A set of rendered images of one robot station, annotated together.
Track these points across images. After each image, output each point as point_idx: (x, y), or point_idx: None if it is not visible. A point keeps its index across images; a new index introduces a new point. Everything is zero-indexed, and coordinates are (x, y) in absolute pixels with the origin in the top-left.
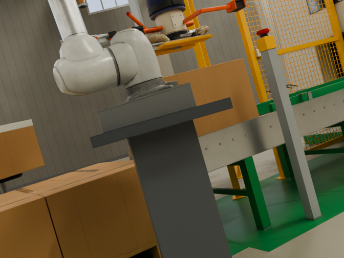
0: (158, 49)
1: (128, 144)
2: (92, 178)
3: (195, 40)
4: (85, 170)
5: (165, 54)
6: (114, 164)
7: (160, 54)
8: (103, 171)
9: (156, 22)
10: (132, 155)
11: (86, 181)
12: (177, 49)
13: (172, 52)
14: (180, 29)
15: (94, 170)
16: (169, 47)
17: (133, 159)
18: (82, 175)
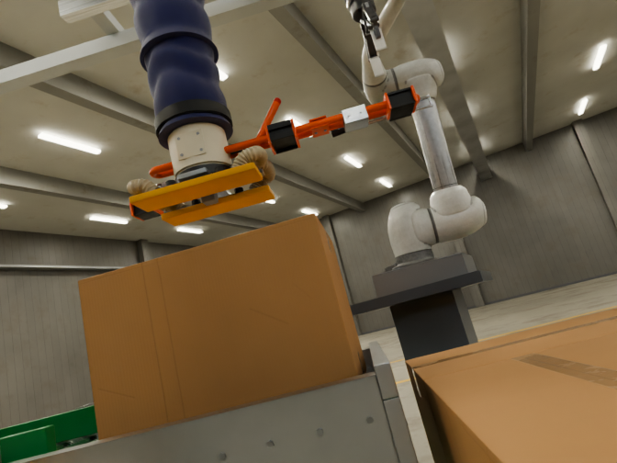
0: (269, 191)
1: (455, 298)
2: (528, 332)
3: (207, 216)
4: (594, 375)
5: (200, 186)
6: (468, 373)
7: (221, 184)
8: (506, 346)
9: (224, 137)
10: (461, 310)
11: (539, 328)
12: (185, 197)
13: (179, 191)
14: None
15: (537, 359)
16: (250, 198)
17: (462, 316)
18: (577, 345)
